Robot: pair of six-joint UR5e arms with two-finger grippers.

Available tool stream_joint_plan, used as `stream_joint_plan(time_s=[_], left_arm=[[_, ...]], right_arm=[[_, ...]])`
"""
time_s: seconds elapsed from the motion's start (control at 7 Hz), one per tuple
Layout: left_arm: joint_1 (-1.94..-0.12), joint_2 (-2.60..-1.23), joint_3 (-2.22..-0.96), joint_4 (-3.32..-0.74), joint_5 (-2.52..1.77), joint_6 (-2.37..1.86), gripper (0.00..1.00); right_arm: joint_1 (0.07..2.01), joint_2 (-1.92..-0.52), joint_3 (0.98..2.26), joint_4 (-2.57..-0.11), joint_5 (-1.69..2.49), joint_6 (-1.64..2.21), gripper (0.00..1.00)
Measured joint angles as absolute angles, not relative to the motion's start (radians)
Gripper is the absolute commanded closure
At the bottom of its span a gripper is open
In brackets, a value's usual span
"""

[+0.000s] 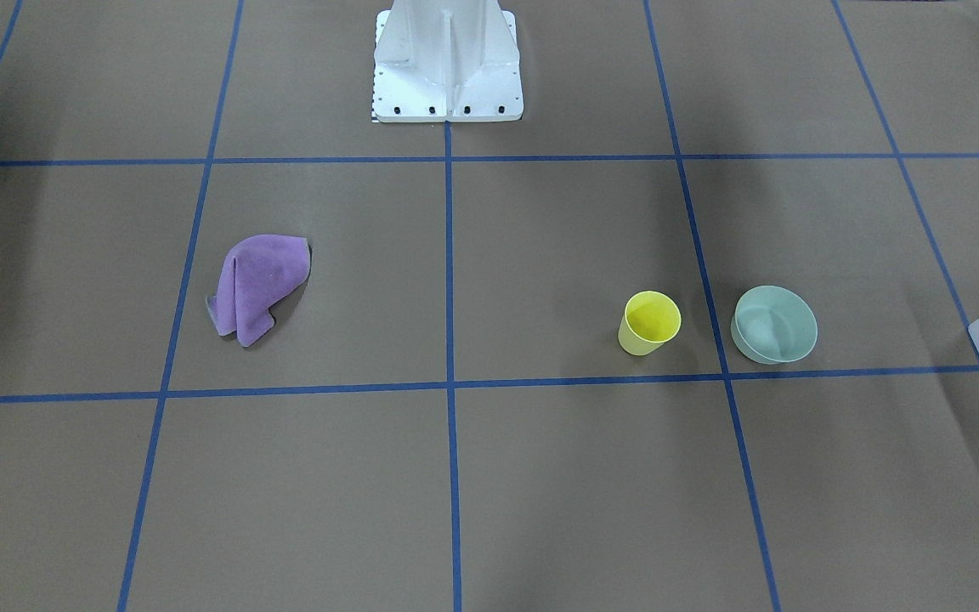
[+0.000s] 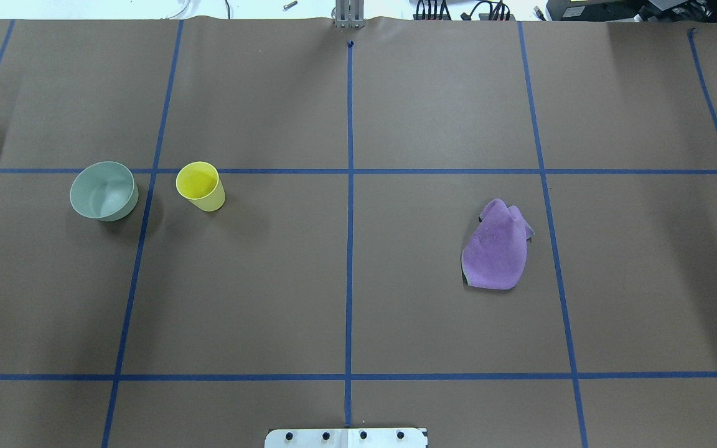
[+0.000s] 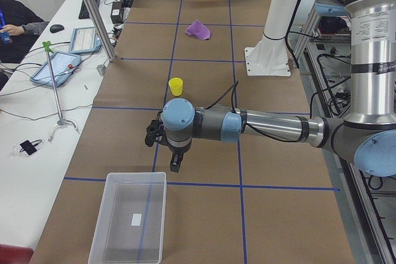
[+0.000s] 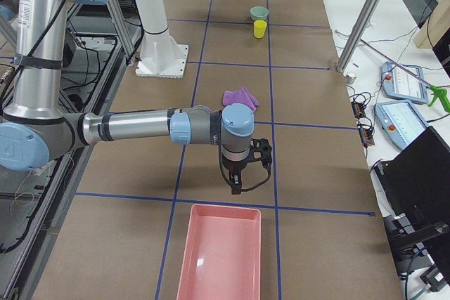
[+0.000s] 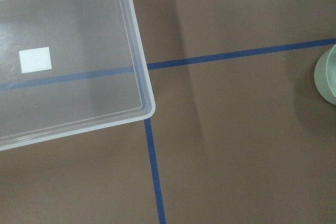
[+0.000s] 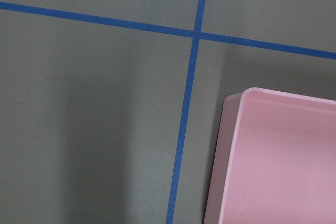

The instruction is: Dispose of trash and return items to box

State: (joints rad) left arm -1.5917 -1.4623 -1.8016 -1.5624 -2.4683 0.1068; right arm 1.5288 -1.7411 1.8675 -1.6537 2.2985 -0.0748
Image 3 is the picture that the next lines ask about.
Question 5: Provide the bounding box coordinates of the green tipped reacher grabber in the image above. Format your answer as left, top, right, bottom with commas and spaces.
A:
43, 41, 80, 142

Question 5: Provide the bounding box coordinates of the black power adapter box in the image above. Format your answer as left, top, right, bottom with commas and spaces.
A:
110, 1, 124, 24

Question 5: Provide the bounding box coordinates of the blue teach pendant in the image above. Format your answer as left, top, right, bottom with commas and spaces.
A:
69, 27, 101, 54
30, 51, 82, 87

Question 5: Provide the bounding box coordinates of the near blue teach pendant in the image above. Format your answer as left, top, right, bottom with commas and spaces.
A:
30, 51, 82, 87

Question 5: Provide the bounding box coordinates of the seated person in black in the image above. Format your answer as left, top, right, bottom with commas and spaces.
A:
0, 0, 50, 92

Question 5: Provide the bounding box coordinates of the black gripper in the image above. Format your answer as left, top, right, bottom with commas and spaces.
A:
160, 138, 192, 172

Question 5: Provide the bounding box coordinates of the small black device with strap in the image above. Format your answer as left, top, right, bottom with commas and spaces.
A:
19, 139, 43, 155

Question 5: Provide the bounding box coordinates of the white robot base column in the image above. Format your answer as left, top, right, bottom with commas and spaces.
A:
244, 0, 298, 77

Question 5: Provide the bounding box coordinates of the aluminium frame post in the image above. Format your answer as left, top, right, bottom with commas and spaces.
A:
83, 0, 116, 62

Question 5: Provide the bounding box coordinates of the clear plastic box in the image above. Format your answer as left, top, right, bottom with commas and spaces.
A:
88, 172, 167, 263

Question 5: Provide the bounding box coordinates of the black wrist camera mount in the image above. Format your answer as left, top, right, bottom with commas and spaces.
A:
145, 120, 165, 147

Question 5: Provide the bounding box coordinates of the purple cloth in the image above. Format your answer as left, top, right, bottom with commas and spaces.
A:
185, 20, 211, 40

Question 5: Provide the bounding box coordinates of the far blue teach pendant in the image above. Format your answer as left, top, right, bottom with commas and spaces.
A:
69, 27, 101, 54

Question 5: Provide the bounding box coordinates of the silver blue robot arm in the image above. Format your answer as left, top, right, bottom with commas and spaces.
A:
145, 0, 395, 177

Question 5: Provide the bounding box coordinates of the black computer mouse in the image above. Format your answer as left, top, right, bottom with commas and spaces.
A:
49, 24, 64, 33

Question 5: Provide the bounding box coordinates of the yellow plastic cup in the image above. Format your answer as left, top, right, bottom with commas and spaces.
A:
168, 77, 183, 96

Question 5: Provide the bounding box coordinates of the black keyboard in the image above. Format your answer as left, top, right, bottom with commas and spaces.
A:
78, 0, 102, 20

